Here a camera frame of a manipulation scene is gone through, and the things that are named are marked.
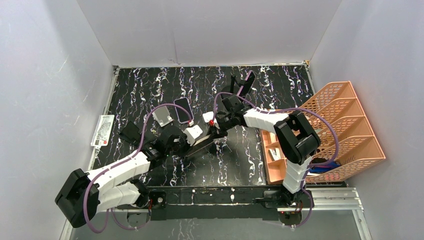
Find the phone with purple clear case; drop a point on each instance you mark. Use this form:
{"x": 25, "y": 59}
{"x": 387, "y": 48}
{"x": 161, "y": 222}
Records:
{"x": 245, "y": 84}

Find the phone with lilac case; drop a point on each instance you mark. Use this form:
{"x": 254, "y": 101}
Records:
{"x": 183, "y": 110}

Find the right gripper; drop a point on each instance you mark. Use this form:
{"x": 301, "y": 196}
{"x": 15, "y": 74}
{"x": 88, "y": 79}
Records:
{"x": 217, "y": 119}

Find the orange mesh file rack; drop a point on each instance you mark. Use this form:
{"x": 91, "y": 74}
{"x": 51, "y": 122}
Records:
{"x": 359, "y": 149}

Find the orange desk organizer tray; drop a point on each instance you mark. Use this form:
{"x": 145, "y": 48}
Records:
{"x": 273, "y": 158}

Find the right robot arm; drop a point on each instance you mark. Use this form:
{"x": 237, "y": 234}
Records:
{"x": 296, "y": 137}

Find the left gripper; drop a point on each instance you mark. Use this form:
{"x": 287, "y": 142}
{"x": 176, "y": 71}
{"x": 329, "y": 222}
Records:
{"x": 183, "y": 137}

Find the blue stapler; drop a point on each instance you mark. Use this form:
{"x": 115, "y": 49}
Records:
{"x": 324, "y": 168}

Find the white label card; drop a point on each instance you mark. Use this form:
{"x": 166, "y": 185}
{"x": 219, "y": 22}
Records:
{"x": 102, "y": 131}

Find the phone with pink case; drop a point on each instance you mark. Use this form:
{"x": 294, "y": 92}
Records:
{"x": 203, "y": 142}

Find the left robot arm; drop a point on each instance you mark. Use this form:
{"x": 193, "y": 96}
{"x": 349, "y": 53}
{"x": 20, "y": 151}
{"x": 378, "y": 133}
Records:
{"x": 84, "y": 194}

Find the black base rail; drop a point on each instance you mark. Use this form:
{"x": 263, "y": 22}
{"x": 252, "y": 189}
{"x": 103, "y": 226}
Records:
{"x": 268, "y": 203}

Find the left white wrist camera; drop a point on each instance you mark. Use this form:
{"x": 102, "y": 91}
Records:
{"x": 192, "y": 133}

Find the black round phone stand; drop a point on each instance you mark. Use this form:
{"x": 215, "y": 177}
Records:
{"x": 236, "y": 87}

